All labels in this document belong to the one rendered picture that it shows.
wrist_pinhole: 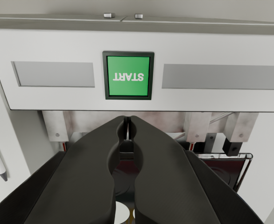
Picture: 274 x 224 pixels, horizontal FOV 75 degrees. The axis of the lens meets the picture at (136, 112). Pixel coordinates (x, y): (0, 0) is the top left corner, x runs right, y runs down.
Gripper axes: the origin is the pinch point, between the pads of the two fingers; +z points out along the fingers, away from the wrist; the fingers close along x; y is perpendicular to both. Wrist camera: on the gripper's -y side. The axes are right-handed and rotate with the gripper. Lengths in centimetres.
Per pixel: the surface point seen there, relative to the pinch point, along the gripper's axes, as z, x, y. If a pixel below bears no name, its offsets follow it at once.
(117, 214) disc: 16.0, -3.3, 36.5
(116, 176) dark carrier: 16.0, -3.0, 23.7
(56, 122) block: 15.1, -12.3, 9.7
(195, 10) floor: 106, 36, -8
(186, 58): 9.9, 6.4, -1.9
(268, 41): 9.9, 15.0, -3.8
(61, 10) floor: 106, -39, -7
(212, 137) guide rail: 20.9, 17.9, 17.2
